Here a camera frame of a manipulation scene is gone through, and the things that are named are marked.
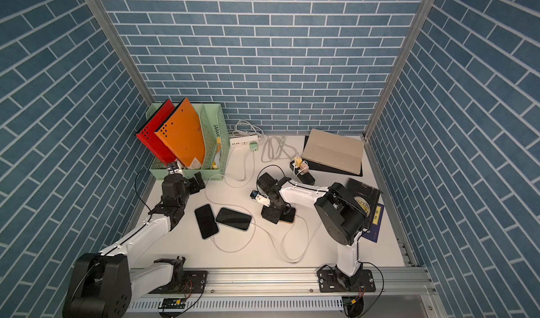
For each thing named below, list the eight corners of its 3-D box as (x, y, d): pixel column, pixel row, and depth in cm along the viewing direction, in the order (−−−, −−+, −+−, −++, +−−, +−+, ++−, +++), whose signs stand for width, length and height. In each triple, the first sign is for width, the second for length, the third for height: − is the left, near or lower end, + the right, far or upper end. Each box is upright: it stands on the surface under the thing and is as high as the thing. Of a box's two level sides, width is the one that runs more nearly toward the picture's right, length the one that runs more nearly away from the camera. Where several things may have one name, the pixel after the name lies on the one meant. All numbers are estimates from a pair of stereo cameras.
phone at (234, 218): (215, 222, 90) (214, 220, 88) (222, 208, 94) (221, 206, 92) (248, 231, 88) (247, 229, 86) (253, 216, 92) (252, 214, 90)
